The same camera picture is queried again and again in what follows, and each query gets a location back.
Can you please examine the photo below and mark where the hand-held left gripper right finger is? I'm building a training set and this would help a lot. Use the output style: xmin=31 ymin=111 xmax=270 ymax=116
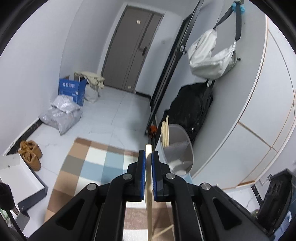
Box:
xmin=151 ymin=151 xmax=271 ymax=241

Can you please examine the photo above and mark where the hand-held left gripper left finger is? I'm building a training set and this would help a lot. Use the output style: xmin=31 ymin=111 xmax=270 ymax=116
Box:
xmin=28 ymin=150 xmax=146 ymax=241

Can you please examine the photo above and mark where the white oval utensil holder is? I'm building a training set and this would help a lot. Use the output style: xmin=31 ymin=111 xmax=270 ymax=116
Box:
xmin=160 ymin=124 xmax=194 ymax=178

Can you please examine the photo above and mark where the white grey shoulder bag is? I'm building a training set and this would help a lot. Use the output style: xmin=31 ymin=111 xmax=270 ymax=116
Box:
xmin=187 ymin=2 xmax=243 ymax=78

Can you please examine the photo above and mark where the blue cloth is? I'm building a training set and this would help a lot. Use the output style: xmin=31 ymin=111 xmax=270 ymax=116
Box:
xmin=276 ymin=212 xmax=292 ymax=234

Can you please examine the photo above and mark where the checked tablecloth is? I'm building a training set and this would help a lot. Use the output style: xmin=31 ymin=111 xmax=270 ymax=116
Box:
xmin=44 ymin=137 xmax=193 ymax=241

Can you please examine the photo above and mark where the black hanging bag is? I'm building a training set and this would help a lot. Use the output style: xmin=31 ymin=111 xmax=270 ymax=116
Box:
xmin=168 ymin=80 xmax=213 ymax=145

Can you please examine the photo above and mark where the white sack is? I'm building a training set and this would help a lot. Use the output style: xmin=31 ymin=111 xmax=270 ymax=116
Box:
xmin=84 ymin=87 xmax=100 ymax=103

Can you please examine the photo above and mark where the large grey plastic bag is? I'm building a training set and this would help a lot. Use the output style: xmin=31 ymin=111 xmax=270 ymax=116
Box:
xmin=39 ymin=107 xmax=83 ymax=136

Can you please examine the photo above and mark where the small grey plastic bag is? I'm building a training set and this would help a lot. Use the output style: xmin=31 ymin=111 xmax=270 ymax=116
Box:
xmin=51 ymin=95 xmax=80 ymax=114

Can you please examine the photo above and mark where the brown shoe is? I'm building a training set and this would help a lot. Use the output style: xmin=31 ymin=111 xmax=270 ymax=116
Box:
xmin=20 ymin=151 xmax=42 ymax=171
xmin=18 ymin=140 xmax=43 ymax=158

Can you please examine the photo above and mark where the beige cloth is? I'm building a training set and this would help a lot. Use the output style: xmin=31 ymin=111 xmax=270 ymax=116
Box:
xmin=74 ymin=71 xmax=105 ymax=93

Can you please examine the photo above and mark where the blue cardboard box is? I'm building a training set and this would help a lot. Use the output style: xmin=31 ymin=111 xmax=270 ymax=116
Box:
xmin=58 ymin=77 xmax=88 ymax=107

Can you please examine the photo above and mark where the open white shoe box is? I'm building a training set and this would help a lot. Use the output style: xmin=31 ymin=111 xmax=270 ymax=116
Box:
xmin=0 ymin=153 xmax=48 ymax=212

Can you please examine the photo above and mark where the grey brown door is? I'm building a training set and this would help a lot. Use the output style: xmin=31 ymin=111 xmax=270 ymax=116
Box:
xmin=100 ymin=5 xmax=164 ymax=93

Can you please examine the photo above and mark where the black metal frame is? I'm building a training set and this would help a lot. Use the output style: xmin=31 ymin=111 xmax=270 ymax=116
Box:
xmin=145 ymin=0 xmax=204 ymax=135

